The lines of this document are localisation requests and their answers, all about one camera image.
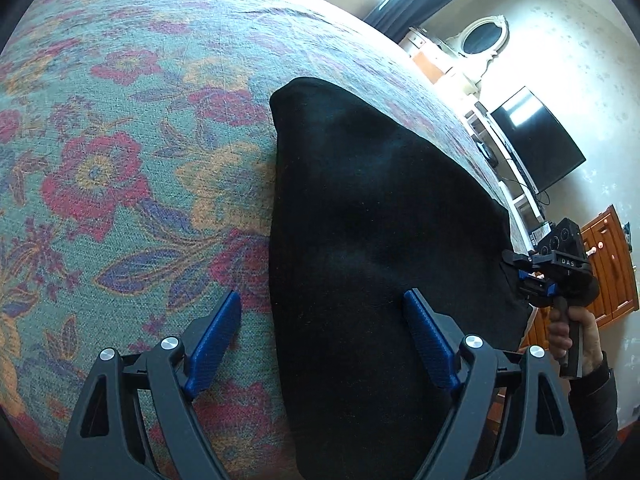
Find black pants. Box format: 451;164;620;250
269;78;530;479

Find dark sleeved right forearm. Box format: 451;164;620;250
568;354;620;479

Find person's right hand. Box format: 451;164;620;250
548;307;603;376

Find orange wooden cabinet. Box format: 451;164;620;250
519;204;640;354

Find white tv stand shelf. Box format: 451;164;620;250
462;100;546;252

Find black flat television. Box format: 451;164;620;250
490;87;586;192

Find white oval mirror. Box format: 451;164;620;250
445;15;510;84

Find floral bedspread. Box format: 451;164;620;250
0;0;539;476

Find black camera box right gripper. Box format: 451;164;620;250
534;218;587;261

